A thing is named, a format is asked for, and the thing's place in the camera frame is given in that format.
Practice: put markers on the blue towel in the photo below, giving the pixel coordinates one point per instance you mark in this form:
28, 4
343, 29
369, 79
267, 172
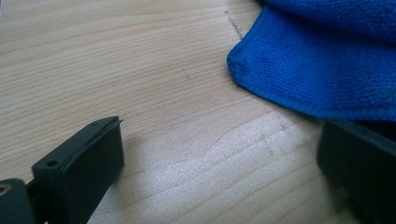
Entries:
311, 62

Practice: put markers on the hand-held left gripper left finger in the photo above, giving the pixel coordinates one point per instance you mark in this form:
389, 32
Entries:
81, 168

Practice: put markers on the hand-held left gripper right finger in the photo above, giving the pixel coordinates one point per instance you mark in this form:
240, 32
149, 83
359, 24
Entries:
361, 165

